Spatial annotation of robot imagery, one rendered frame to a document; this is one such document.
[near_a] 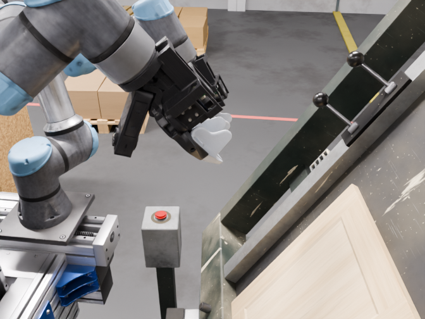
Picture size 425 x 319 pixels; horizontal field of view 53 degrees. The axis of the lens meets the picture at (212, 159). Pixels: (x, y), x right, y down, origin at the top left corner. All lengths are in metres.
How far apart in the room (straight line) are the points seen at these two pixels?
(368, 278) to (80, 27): 0.65
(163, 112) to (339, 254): 0.53
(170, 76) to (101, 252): 0.84
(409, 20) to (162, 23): 0.65
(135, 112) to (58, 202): 0.77
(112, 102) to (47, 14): 3.30
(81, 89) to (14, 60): 3.34
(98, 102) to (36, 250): 2.56
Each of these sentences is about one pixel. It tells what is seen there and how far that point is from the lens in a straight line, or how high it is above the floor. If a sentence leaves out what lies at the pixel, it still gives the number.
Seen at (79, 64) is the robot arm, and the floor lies 1.58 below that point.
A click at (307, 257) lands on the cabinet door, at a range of 1.04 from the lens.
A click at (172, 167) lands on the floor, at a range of 3.38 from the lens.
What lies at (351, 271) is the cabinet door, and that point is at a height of 1.23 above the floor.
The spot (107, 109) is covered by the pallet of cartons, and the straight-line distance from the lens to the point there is 3.84.
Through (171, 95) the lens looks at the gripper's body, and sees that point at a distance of 0.59.
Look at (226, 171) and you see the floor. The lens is 3.31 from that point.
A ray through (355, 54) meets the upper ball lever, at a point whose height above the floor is 1.55.
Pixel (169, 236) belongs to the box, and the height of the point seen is 0.90.
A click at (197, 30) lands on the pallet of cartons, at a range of 5.49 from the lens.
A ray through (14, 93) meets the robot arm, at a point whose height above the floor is 1.67.
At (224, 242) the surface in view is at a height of 0.90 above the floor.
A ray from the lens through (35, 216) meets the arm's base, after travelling 1.32.
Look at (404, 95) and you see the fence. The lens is 1.04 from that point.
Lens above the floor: 1.87
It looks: 33 degrees down
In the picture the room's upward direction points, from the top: straight up
